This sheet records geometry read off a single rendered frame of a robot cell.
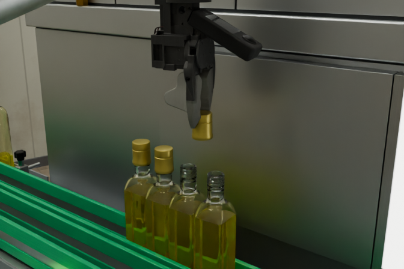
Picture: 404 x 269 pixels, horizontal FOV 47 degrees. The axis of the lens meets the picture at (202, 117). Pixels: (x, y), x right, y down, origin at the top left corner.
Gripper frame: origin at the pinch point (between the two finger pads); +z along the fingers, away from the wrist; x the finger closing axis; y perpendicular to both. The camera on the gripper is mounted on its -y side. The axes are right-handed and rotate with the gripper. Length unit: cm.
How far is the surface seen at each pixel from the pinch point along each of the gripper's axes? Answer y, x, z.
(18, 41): 230, -202, 21
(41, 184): 51, -16, 28
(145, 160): 12.5, -2.4, 10.2
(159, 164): 8.3, 0.0, 9.7
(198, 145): 6.4, -13.7, 10.4
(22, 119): 232, -199, 81
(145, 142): 12.6, -3.1, 7.1
